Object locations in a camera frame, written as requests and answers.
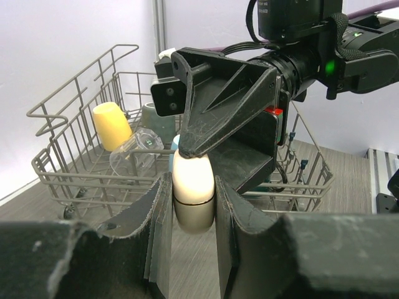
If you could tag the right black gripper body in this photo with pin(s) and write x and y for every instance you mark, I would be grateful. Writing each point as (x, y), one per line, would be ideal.
(315, 41)

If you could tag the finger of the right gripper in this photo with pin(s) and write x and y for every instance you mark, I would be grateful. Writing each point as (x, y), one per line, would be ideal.
(248, 157)
(222, 95)

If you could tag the yellow cup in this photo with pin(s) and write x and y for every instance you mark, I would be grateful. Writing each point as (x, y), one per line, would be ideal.
(111, 125)

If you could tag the clear glass cup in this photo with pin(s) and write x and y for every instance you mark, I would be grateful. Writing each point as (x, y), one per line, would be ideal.
(136, 156)

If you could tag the dark grey-green mug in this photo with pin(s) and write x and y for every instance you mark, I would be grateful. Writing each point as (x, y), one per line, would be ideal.
(164, 126)

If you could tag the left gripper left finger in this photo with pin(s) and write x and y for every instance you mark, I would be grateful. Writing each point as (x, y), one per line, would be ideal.
(128, 256)

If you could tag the beige earbud charging case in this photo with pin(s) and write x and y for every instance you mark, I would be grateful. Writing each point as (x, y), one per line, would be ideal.
(193, 191)

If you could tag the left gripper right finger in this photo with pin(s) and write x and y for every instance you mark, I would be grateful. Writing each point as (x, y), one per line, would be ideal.
(302, 255)

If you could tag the grey wire dish rack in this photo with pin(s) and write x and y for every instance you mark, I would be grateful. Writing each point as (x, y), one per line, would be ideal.
(76, 170)

